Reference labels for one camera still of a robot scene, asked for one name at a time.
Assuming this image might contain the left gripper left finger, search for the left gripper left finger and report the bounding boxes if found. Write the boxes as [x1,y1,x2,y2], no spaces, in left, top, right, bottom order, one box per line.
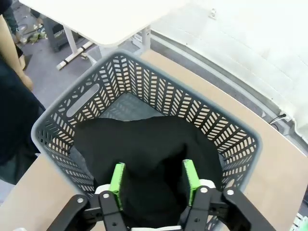
[47,162,128,231]

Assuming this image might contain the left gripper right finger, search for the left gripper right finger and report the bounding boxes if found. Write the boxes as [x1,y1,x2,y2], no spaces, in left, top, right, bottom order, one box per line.
[179,158,277,231]

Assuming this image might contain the black trousers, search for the black trousers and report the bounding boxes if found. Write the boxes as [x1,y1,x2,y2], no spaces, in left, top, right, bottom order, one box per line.
[69,115,223,229]

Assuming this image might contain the person's left forearm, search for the person's left forearm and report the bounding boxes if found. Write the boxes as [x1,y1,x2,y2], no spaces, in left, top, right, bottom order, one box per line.
[0,14,28,80]

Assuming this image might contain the person's left hand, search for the person's left hand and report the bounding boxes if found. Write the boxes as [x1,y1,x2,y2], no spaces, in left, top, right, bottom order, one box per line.
[19,72,34,92]

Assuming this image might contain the grey plastic woven-pattern basket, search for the grey plastic woven-pattern basket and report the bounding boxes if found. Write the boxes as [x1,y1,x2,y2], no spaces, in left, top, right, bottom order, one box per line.
[31,50,262,231]

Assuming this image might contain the person in black t-shirt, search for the person in black t-shirt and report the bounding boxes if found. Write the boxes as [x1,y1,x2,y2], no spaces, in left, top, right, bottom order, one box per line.
[0,60,46,186]

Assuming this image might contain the grey plastic stool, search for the grey plastic stool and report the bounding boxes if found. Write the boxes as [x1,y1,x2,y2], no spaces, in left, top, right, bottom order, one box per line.
[42,18,79,53]

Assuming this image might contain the green cloth on floor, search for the green cloth on floor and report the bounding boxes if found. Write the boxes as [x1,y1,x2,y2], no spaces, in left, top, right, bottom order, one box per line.
[28,31,47,44]

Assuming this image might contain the white table with rounded corner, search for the white table with rounded corner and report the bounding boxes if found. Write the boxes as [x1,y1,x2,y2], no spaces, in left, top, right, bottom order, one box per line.
[19,0,186,71]

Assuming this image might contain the black wall cable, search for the black wall cable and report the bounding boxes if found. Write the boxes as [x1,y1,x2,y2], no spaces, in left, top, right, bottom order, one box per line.
[269,112,287,125]

